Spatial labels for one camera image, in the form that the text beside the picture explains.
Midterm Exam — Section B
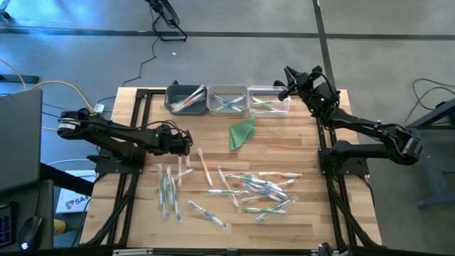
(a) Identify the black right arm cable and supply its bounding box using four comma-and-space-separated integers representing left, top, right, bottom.
309, 65, 337, 93

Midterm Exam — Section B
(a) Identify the yellow object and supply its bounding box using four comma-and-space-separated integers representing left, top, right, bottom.
53, 218, 68, 236

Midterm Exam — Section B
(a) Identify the backlit black keyboard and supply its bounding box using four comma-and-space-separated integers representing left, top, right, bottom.
0, 203, 16, 249

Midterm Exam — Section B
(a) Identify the dark side desk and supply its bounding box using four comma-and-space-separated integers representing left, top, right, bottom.
0, 179, 55, 252

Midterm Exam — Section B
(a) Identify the light grey plastic bin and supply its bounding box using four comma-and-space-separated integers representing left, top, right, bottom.
207, 84, 249, 117

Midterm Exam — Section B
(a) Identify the black computer mouse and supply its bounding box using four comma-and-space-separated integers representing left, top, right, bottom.
18, 215, 44, 251

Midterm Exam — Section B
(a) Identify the black diagonal strut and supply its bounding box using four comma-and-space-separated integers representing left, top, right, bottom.
38, 161, 95, 197

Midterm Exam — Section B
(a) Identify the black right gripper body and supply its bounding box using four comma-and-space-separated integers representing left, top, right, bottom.
296, 76, 341, 118

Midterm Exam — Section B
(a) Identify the grey steel table frame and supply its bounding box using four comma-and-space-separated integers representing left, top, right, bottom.
390, 97, 455, 210

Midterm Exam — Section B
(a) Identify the white printed cardboard box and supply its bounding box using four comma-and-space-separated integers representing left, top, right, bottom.
55, 169, 92, 214

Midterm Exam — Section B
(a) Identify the green cloth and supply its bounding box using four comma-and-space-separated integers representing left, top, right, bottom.
229, 115, 257, 151

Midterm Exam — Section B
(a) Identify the black flat bar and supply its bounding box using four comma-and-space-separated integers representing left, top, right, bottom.
0, 74, 40, 85

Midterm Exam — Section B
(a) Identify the dark grey plastic bin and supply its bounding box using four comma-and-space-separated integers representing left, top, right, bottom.
164, 84, 209, 117

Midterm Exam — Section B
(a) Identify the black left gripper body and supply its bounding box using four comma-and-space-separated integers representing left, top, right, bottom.
154, 122, 193, 157

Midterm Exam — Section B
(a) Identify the clear plastic bin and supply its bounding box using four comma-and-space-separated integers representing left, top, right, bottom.
247, 85, 291, 119

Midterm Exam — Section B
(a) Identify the grey computer monitor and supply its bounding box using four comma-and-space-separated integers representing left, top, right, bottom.
0, 88, 43, 193

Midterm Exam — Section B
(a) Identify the yellow cable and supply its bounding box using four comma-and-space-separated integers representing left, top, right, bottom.
0, 58, 95, 132

